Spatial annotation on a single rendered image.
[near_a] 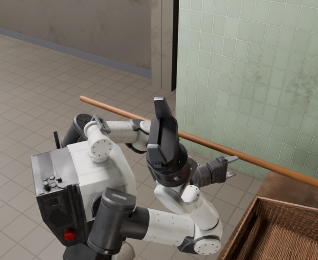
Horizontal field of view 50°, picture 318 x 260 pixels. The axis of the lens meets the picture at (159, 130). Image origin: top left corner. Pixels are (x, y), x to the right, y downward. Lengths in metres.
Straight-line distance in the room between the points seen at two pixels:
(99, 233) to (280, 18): 1.95
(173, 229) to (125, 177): 0.21
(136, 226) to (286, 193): 1.44
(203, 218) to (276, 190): 1.34
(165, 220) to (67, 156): 0.38
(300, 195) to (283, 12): 1.18
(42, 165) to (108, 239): 0.33
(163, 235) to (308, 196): 1.43
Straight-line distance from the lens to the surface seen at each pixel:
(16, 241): 2.81
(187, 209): 0.87
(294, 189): 2.30
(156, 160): 0.64
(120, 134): 1.34
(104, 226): 0.95
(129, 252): 1.44
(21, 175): 3.32
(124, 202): 0.94
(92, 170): 1.07
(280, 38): 2.55
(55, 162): 1.13
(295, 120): 2.76
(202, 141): 1.50
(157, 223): 0.98
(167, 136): 0.68
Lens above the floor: 2.10
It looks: 35 degrees down
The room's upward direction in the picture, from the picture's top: straight up
